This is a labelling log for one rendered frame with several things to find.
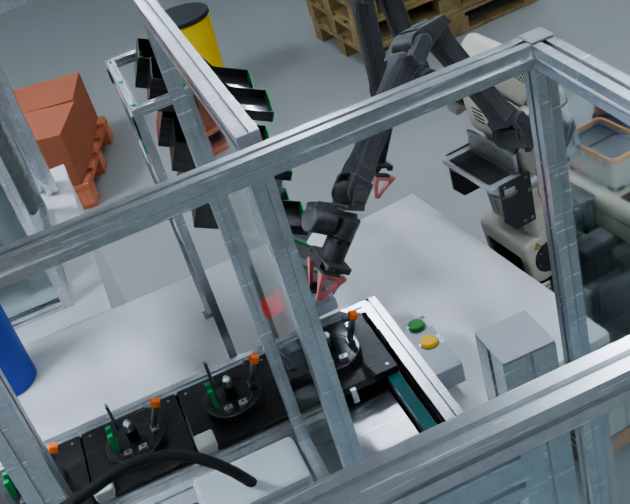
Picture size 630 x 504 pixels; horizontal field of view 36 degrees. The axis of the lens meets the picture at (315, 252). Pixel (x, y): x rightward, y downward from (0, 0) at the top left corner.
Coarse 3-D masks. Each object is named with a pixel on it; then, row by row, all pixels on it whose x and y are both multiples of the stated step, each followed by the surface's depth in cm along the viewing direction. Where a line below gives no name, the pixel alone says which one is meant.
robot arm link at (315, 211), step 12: (360, 192) 215; (312, 204) 213; (324, 204) 213; (336, 204) 214; (360, 204) 216; (312, 216) 212; (324, 216) 212; (336, 216) 214; (312, 228) 212; (324, 228) 213
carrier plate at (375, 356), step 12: (336, 324) 245; (360, 324) 243; (360, 336) 239; (372, 336) 238; (372, 348) 234; (384, 348) 233; (360, 360) 232; (372, 360) 231; (384, 360) 230; (348, 372) 229; (360, 372) 228; (372, 372) 227; (384, 372) 227; (348, 384) 226; (360, 384) 226
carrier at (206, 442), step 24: (264, 360) 241; (216, 384) 235; (240, 384) 232; (264, 384) 233; (192, 408) 233; (216, 408) 228; (240, 408) 226; (264, 408) 227; (192, 432) 226; (216, 432) 224; (240, 432) 222
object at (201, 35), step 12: (168, 12) 588; (180, 12) 582; (192, 12) 577; (204, 12) 572; (180, 24) 566; (192, 24) 567; (204, 24) 573; (192, 36) 570; (204, 36) 575; (204, 48) 578; (216, 48) 587; (216, 60) 588
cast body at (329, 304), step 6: (312, 288) 223; (324, 288) 223; (312, 294) 223; (330, 294) 226; (324, 300) 223; (330, 300) 224; (318, 306) 224; (324, 306) 224; (330, 306) 225; (336, 306) 225; (318, 312) 224; (324, 312) 225
